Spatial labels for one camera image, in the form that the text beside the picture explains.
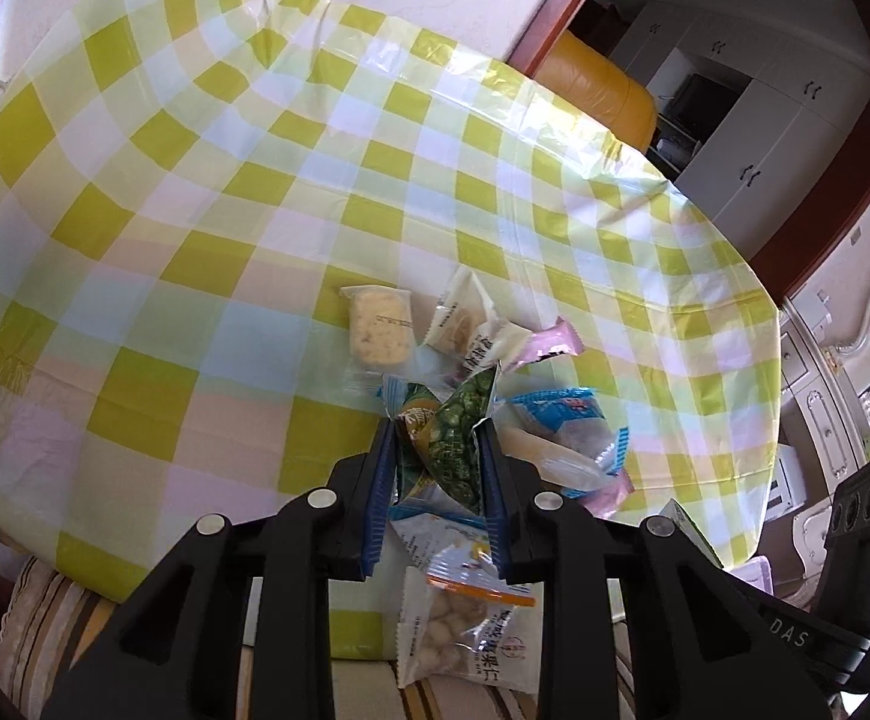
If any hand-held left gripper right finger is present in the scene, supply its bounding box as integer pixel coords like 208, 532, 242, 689
472, 420, 833, 720

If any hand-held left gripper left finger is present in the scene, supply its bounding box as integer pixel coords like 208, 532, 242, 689
41, 420, 398, 720

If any white blue snack packet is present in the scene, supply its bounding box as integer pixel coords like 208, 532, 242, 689
390, 499, 492, 567

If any small blue clear snack packet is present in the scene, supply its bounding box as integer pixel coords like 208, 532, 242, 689
495, 420, 631, 500

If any plain pink snack packet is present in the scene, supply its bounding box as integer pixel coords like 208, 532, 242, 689
570, 469, 635, 518

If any purple white cardboard box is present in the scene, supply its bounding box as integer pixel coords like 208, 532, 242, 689
727, 555, 781, 605

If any white nut packet orange top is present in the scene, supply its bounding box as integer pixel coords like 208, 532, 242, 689
396, 540, 541, 695

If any pink chocolate snack packet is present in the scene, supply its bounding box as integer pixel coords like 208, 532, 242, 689
514, 319, 584, 368

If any cream cookie packet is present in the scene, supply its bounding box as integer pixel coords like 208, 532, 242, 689
339, 283, 417, 376

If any white dark band cookie packet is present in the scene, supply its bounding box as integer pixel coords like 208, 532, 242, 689
424, 266, 507, 353

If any white ornate dressing table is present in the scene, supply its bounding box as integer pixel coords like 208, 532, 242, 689
769, 292, 870, 541

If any white green carton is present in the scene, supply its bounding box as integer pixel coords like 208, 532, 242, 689
660, 499, 725, 569

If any green checkered tablecloth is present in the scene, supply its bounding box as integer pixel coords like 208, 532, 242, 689
0, 0, 785, 661

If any white wardrobe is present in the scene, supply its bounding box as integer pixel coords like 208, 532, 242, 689
607, 0, 870, 241

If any yellow leather armchair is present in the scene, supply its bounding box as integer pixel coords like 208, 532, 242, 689
536, 30, 659, 155

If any black television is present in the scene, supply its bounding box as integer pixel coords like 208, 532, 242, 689
660, 71, 740, 132

